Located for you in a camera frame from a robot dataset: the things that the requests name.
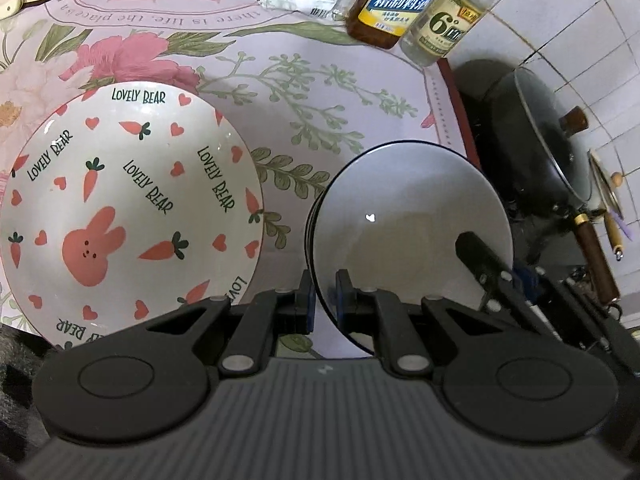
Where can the white rabbit carrot print plate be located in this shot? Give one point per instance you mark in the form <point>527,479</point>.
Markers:
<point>125,210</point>

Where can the clear vinegar bottle yellow cap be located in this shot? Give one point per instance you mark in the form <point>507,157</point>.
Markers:
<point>445,25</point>

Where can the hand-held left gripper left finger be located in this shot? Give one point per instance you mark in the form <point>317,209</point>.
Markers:
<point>306,305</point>

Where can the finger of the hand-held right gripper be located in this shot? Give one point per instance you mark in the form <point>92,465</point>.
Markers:
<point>482,260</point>

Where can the floral tablecloth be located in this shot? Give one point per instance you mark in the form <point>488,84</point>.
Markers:
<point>310,85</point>

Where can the black wok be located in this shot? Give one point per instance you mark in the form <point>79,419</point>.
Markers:
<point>500,125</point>

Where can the glass lid with wooden knob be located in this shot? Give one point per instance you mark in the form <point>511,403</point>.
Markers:
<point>550,125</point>

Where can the dark sauce bottle yellow label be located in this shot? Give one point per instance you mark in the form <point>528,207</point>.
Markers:
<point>395,0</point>

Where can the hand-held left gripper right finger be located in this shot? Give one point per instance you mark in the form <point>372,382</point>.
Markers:
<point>345,300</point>

